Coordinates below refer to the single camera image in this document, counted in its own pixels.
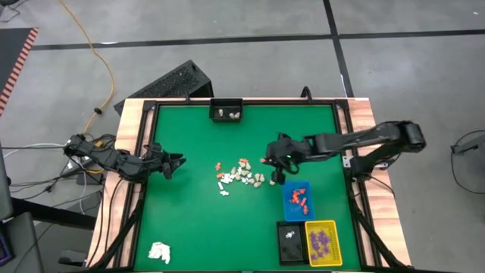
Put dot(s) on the small black plastic basket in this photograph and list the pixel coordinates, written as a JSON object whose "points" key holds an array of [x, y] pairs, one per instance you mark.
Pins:
{"points": [[227, 108]]}

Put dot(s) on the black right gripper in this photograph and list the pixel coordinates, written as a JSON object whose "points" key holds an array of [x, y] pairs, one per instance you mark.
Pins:
{"points": [[286, 153]]}

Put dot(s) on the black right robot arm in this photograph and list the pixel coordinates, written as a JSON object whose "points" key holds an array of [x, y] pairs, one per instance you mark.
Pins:
{"points": [[360, 140]]}

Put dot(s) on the gray stand leg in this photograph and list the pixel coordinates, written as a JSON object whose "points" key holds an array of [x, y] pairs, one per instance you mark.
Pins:
{"points": [[470, 146]]}

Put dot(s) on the yellow plastic basket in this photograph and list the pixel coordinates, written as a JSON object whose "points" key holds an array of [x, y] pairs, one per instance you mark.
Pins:
{"points": [[335, 227]]}

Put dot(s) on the gray box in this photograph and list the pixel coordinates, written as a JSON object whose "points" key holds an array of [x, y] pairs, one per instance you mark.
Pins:
{"points": [[20, 242]]}

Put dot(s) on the black perforated metal case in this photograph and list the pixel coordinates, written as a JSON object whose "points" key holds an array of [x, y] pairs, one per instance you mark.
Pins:
{"points": [[170, 85]]}

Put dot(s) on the black orange striped mat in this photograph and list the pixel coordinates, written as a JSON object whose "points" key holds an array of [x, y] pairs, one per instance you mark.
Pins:
{"points": [[15, 60]]}

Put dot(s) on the small white plastic skeleton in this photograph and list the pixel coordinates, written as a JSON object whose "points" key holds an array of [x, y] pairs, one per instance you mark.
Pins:
{"points": [[290, 235]]}

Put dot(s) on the black metal table frame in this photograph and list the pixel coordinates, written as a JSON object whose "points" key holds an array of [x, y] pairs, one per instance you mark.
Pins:
{"points": [[178, 101]]}

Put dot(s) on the green table mat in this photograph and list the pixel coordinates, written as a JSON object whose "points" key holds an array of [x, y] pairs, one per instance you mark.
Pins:
{"points": [[189, 227]]}

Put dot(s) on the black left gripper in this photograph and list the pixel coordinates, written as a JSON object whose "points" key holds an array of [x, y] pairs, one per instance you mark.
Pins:
{"points": [[157, 160]]}

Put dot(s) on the white parts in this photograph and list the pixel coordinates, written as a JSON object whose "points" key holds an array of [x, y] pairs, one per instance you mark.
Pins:
{"points": [[221, 112]]}

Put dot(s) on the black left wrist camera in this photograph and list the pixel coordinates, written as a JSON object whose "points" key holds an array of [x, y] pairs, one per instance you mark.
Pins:
{"points": [[167, 175]]}

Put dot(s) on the blue plastic basket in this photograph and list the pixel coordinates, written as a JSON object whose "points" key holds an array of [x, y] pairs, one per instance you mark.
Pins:
{"points": [[288, 212]]}

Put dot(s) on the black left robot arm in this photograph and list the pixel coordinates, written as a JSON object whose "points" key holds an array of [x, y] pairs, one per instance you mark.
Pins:
{"points": [[110, 159]]}

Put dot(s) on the black rectangular plastic basket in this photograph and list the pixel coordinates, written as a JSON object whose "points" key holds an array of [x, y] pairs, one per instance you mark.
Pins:
{"points": [[291, 250]]}

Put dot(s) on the crumpled white paper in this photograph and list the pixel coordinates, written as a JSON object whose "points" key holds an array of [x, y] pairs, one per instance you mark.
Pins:
{"points": [[160, 252]]}

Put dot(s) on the black floor beam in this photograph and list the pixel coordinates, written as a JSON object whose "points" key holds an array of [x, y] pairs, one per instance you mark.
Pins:
{"points": [[53, 214]]}

